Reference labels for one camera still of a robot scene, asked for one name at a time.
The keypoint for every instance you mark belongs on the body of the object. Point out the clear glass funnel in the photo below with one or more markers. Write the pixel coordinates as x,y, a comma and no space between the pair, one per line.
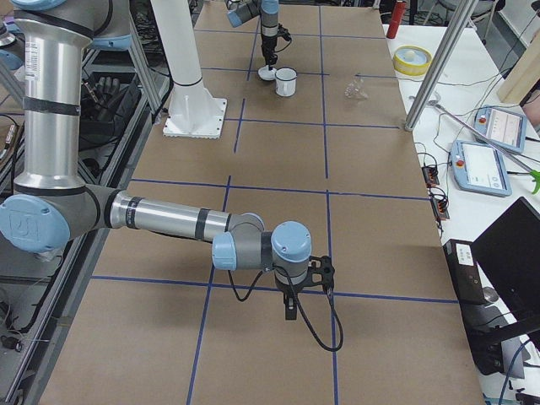
355,89

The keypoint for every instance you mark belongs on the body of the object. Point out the orange connector block far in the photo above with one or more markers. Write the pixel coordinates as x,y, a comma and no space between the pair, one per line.
430,174

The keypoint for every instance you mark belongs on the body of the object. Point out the teach pendant tablet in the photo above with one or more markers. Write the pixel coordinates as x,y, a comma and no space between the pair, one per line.
479,168
506,128

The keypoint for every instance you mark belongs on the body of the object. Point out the yellow tape roll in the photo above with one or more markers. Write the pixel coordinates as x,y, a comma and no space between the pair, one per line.
411,60

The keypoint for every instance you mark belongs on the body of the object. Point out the black laptop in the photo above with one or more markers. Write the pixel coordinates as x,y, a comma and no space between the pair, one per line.
508,253

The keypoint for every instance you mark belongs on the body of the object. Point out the red bottle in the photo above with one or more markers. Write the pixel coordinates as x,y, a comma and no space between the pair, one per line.
398,11

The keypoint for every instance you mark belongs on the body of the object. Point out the aluminium frame post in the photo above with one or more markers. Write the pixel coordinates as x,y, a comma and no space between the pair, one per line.
449,40

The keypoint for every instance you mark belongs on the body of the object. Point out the orange connector block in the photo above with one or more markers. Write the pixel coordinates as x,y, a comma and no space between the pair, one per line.
440,206
430,174

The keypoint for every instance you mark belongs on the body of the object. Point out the white enamel mug blue rim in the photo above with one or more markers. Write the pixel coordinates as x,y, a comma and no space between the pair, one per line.
285,80

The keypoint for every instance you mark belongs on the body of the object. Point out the brown paper table cover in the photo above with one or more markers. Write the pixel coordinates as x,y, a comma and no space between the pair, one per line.
158,325

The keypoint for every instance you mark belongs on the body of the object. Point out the orange connector block near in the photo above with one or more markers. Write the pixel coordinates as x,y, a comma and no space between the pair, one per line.
440,206

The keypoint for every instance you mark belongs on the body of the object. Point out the black device with label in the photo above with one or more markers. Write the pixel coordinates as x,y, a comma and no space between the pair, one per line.
465,277

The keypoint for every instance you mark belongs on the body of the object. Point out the near teach pendant tablet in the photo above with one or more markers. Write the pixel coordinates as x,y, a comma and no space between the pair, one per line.
479,168

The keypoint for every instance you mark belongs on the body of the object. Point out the white camera stand base plate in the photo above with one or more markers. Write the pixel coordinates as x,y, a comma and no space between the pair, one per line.
194,113

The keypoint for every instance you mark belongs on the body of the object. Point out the blue tape line near left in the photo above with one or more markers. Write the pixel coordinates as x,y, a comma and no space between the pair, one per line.
252,62

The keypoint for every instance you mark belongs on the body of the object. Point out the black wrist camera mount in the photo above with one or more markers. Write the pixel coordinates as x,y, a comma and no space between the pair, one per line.
320,272

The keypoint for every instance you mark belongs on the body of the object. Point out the far teach pendant tablet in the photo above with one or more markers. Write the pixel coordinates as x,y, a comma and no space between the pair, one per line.
506,128

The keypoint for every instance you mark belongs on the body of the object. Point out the blue tape line lengthwise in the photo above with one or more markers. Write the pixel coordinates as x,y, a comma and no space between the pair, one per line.
327,194

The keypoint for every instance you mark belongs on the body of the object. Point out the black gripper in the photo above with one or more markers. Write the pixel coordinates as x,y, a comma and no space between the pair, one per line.
288,293
268,45

